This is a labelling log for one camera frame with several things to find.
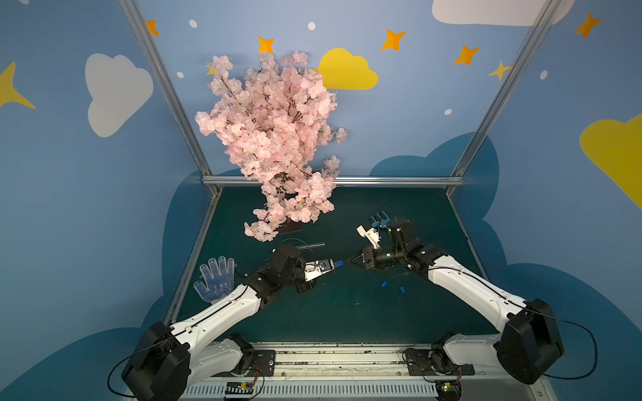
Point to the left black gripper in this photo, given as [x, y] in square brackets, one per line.
[307, 283]

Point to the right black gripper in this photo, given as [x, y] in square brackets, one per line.
[369, 257]

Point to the clear test tube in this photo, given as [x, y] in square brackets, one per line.
[311, 246]
[325, 264]

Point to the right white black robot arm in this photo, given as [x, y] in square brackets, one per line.
[527, 341]

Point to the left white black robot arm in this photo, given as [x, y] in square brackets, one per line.
[171, 358]

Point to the small circuit board left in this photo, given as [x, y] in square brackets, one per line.
[239, 390]

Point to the small circuit board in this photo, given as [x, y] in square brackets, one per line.
[448, 391]
[239, 390]

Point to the small circuit board right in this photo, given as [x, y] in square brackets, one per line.
[448, 391]

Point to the pink artificial cherry blossom tree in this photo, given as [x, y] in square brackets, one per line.
[271, 124]

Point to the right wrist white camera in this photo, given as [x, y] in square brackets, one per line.
[371, 234]

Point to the blue garden fork wooden handle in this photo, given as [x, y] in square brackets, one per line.
[379, 220]

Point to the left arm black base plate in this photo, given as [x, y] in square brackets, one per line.
[257, 361]

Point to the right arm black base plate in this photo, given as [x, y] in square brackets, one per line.
[426, 362]

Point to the aluminium front rail bed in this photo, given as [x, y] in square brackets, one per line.
[362, 372]

